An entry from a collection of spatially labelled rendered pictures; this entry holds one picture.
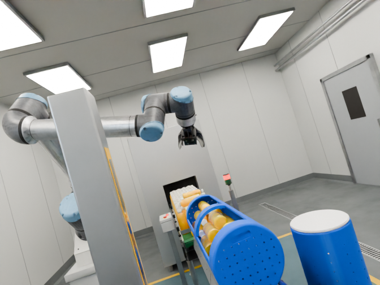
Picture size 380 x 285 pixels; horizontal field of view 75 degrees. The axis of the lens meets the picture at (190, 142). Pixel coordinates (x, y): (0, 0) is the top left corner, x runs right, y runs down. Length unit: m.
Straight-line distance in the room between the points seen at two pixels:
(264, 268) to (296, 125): 6.06
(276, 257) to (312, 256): 0.35
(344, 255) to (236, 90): 5.52
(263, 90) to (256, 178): 2.25
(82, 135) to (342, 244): 1.22
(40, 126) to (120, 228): 0.77
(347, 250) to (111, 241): 1.17
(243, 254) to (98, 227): 0.71
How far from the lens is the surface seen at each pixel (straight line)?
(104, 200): 0.41
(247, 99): 6.58
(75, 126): 0.42
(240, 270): 1.06
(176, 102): 1.04
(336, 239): 1.37
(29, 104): 1.26
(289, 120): 6.91
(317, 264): 1.43
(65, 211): 1.54
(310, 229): 1.38
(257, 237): 1.04
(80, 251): 1.71
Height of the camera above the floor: 1.55
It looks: 2 degrees up
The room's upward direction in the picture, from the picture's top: 17 degrees counter-clockwise
